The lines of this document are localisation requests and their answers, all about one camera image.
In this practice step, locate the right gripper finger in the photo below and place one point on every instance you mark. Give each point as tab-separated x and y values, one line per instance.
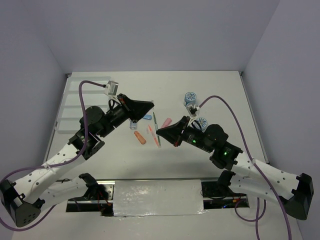
177	127
168	134

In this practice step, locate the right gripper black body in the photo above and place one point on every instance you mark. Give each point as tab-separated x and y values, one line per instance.
188	118

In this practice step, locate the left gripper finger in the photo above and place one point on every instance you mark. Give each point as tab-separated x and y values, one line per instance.
142	105
137	115

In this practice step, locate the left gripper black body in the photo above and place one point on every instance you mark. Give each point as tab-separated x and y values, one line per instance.
122	98

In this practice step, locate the green highlighter pen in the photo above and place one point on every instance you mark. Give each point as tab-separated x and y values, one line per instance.
155	121

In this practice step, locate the orange highlighter pen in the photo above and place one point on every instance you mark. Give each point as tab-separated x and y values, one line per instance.
154	136

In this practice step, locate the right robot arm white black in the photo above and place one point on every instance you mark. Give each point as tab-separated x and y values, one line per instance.
242	174

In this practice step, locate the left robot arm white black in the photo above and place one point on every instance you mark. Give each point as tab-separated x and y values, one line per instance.
25	198

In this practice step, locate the pink plastic case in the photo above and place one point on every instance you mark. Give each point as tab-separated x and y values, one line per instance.
166	123

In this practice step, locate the blue plastic case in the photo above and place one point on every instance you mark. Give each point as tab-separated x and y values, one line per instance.
147	117

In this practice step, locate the clear spray bottle blue cap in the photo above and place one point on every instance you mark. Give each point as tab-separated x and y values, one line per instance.
133	125

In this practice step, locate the blue paint jar near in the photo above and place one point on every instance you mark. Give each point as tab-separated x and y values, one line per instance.
201	123

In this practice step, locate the blue paint jar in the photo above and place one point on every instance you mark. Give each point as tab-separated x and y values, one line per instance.
201	123
189	98

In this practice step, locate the orange plastic case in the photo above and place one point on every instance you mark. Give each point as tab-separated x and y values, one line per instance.
140	138

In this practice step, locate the blue paint jar far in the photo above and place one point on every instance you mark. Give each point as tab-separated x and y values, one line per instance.
189	98

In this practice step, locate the white compartment tray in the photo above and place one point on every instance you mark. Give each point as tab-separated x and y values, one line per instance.
70	111

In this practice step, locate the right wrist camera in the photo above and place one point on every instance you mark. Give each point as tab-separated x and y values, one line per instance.
193	110

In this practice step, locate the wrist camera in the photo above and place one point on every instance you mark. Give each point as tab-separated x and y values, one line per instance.
193	110
111	88

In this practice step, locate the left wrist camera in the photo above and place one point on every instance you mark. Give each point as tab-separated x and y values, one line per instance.
111	88

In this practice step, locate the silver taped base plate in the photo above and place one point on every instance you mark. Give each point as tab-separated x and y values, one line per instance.
157	198

